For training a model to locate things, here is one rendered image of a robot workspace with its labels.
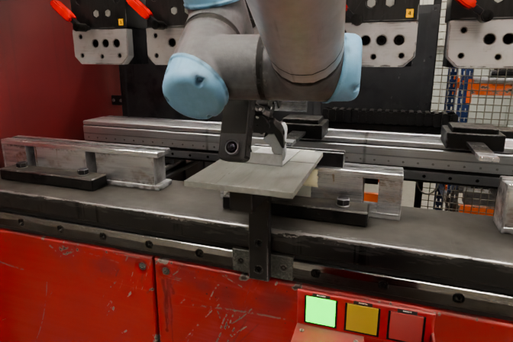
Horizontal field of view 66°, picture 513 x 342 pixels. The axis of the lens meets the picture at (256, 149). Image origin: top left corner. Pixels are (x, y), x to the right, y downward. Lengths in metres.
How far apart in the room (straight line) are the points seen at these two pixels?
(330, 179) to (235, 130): 0.29
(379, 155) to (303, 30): 0.80
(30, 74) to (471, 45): 1.20
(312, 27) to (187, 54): 0.19
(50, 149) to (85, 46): 0.31
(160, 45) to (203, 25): 0.43
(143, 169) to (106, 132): 0.39
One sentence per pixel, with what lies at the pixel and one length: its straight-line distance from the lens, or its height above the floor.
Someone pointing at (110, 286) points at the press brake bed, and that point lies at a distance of 1.03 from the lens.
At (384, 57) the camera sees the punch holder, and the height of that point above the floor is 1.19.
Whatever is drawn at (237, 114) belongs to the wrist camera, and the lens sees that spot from 0.61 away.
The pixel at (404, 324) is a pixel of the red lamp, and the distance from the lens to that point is 0.66.
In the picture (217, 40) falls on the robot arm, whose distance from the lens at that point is 0.46.
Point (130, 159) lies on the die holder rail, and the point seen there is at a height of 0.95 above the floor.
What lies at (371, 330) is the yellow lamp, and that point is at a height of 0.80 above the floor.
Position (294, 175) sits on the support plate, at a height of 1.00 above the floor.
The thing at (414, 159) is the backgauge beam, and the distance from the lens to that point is 1.07.
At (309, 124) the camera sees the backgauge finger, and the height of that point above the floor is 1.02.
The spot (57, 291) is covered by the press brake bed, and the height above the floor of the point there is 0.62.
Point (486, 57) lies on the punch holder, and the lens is 0.78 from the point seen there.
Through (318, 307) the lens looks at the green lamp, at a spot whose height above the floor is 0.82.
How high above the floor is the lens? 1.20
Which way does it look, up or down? 13 degrees down
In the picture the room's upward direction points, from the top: straight up
